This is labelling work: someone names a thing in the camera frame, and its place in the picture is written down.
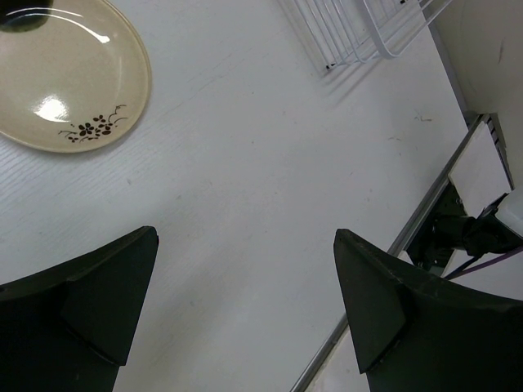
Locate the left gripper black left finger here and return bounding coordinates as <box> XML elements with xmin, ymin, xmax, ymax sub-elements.
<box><xmin>1</xmin><ymin>226</ymin><xmax>159</xmax><ymax>391</ymax></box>

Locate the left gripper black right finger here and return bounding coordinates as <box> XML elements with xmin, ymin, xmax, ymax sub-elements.
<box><xmin>333</xmin><ymin>229</ymin><xmax>522</xmax><ymax>391</ymax></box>

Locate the beige plate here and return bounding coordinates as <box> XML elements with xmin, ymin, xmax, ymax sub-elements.
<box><xmin>1</xmin><ymin>1</ymin><xmax>152</xmax><ymax>154</ymax></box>

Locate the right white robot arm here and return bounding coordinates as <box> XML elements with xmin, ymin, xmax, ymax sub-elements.
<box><xmin>494</xmin><ymin>187</ymin><xmax>523</xmax><ymax>237</ymax></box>

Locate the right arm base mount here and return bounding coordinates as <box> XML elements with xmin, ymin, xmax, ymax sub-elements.
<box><xmin>406</xmin><ymin>184</ymin><xmax>522</xmax><ymax>276</ymax></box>

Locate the aluminium frame rail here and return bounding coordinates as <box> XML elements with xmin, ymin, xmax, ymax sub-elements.
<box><xmin>292</xmin><ymin>113</ymin><xmax>495</xmax><ymax>391</ymax></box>

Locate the white wire dish rack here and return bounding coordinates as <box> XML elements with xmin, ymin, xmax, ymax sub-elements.
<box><xmin>277</xmin><ymin>0</ymin><xmax>451</xmax><ymax>74</ymax></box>

